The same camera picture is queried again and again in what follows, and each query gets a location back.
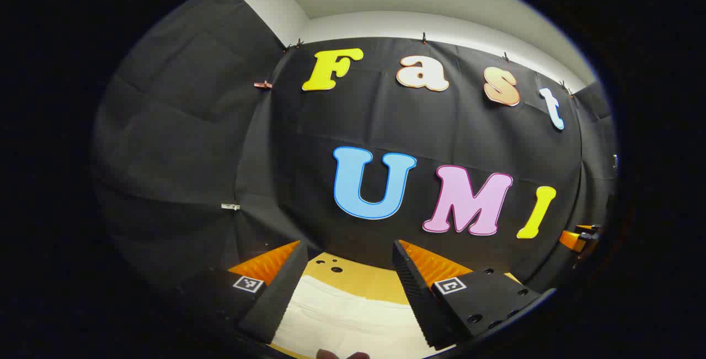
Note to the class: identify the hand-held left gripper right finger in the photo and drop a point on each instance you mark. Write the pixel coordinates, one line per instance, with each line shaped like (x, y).
(415, 293)

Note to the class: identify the orange cloth clip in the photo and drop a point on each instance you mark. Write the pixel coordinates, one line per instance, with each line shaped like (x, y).
(263, 84)

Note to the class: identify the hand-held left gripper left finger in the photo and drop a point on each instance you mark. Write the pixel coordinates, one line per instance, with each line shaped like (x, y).
(278, 293)

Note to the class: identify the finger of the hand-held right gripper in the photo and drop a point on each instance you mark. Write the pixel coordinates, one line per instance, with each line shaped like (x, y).
(573, 239)

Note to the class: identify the black backdrop cloth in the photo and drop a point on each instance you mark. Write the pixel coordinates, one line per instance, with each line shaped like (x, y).
(182, 144)

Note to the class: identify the white cloth clip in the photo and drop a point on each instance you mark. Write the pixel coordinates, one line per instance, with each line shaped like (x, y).
(230, 206)

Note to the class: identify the white jeans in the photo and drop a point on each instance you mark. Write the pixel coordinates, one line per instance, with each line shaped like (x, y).
(347, 320)

